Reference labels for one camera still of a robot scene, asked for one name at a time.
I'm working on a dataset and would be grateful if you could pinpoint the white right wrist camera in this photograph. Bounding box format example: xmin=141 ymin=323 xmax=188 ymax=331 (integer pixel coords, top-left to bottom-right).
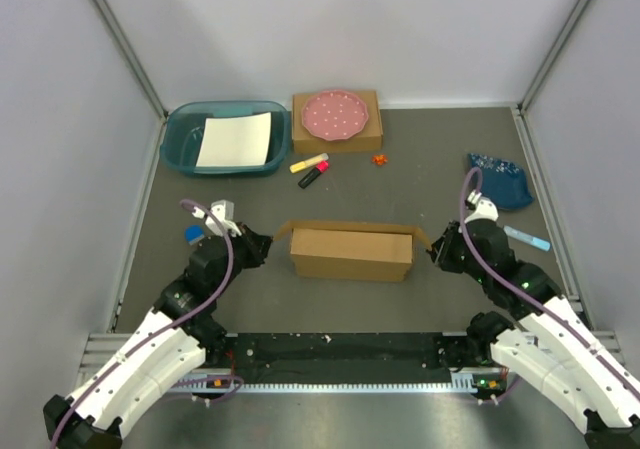
xmin=464 ymin=190 xmax=499 ymax=224

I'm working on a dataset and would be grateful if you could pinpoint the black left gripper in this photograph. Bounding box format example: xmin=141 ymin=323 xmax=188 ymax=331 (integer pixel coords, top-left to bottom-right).
xmin=212 ymin=221 xmax=274 ymax=296

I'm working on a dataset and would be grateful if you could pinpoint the black pink highlighter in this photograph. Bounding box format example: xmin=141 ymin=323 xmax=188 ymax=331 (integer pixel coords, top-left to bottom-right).
xmin=298 ymin=161 xmax=330 ymax=189

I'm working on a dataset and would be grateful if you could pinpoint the blue eraser block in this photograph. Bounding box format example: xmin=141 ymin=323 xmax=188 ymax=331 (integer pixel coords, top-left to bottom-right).
xmin=184 ymin=225 xmax=205 ymax=245

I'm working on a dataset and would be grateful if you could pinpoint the white paper sheet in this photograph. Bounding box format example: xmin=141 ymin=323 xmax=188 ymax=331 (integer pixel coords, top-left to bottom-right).
xmin=196 ymin=112 xmax=272 ymax=168

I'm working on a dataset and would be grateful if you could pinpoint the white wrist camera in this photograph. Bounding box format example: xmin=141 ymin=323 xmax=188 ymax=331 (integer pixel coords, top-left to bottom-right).
xmin=191 ymin=200 xmax=241 ymax=237
xmin=464 ymin=190 xmax=499 ymax=224

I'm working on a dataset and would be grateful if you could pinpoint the light blue pen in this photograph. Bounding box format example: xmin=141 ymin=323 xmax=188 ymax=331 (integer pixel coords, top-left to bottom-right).
xmin=504 ymin=226 xmax=551 ymax=252

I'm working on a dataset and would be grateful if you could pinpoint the brown cardboard box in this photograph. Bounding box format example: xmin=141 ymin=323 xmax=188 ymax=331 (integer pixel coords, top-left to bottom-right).
xmin=292 ymin=90 xmax=383 ymax=154
xmin=273 ymin=220 xmax=432 ymax=283

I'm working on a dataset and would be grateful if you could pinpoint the small orange candy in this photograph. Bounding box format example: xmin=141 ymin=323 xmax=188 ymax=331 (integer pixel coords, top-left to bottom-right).
xmin=371 ymin=154 xmax=388 ymax=166

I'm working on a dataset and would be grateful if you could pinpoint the yellow highlighter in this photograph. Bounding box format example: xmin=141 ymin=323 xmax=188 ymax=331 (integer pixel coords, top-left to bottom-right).
xmin=289 ymin=153 xmax=329 ymax=174

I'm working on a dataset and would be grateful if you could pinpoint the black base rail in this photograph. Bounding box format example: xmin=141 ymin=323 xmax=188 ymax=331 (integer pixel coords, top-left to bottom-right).
xmin=219 ymin=332 xmax=506 ymax=375

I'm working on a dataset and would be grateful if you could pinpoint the grey slotted cable duct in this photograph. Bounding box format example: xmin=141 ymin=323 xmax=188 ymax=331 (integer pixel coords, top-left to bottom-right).
xmin=168 ymin=373 xmax=507 ymax=395

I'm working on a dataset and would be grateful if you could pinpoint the pink dotted plate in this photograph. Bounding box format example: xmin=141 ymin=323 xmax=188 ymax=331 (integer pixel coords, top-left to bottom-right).
xmin=301 ymin=89 xmax=369 ymax=142

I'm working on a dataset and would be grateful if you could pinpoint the teal plastic bin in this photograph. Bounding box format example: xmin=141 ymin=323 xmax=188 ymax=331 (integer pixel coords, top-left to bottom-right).
xmin=160 ymin=100 xmax=291 ymax=176

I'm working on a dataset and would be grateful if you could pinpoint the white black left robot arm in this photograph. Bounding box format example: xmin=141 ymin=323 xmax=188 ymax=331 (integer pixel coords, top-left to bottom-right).
xmin=43 ymin=224 xmax=273 ymax=448

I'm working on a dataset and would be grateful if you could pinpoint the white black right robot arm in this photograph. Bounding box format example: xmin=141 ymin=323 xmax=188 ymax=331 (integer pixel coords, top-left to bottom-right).
xmin=427 ymin=219 xmax=639 ymax=448

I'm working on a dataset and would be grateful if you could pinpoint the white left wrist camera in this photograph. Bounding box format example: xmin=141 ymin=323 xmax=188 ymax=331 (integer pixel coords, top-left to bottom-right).
xmin=191 ymin=200 xmax=241 ymax=237

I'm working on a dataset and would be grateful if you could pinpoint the closed brown cardboard box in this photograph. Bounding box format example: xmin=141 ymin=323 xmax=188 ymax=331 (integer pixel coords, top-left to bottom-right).
xmin=292 ymin=90 xmax=383 ymax=154

